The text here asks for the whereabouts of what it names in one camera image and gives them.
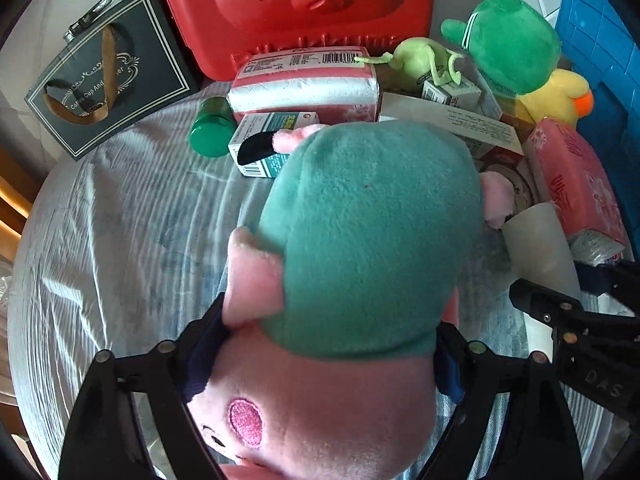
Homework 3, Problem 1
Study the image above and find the light green small toy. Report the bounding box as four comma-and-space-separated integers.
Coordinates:
355, 37, 463, 93

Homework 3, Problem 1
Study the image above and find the striped bed sheet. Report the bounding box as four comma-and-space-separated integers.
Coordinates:
7, 60, 640, 480

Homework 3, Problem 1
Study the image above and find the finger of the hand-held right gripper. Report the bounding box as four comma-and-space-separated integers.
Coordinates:
509, 279, 601, 331
575, 259, 640, 317

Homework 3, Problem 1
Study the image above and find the yellow duck plush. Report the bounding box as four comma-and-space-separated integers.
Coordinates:
515, 67, 595, 126

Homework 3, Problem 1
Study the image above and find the green bottle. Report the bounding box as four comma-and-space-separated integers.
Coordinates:
189, 97, 236, 158

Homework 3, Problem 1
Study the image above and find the dark gift box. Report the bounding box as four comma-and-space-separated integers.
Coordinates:
24, 0, 201, 162

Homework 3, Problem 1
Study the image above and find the green frog plush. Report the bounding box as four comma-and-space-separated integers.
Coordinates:
440, 0, 562, 96

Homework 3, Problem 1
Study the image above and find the wooden frame post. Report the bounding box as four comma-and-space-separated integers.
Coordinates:
0, 145, 36, 221

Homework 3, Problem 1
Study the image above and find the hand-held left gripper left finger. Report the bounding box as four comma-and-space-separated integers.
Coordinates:
59, 292, 236, 480

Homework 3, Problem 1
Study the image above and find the pink pig plush teal dress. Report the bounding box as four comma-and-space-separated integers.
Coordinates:
220, 122, 516, 480

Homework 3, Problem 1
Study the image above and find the white paper cup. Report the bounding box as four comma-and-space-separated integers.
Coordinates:
501, 201, 582, 301

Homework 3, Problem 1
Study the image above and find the white wet wipes pack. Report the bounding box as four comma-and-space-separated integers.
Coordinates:
582, 250, 626, 267

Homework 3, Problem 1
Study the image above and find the small white box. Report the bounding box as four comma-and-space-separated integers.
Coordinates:
421, 77, 482, 108

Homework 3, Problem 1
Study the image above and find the blue storage crate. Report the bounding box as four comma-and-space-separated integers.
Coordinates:
552, 0, 640, 261

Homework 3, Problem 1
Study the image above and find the large white box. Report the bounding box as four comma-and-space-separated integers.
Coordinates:
377, 92, 525, 158

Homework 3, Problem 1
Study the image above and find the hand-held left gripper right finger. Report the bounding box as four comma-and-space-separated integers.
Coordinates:
420, 322, 583, 480

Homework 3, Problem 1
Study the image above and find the pink tissue pack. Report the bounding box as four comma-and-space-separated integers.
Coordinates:
227, 46, 383, 123
522, 117, 628, 266

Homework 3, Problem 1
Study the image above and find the red bear case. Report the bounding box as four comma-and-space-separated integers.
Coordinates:
157, 0, 436, 82

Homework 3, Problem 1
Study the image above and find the teal medicine box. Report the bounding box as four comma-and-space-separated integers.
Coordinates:
227, 110, 321, 180

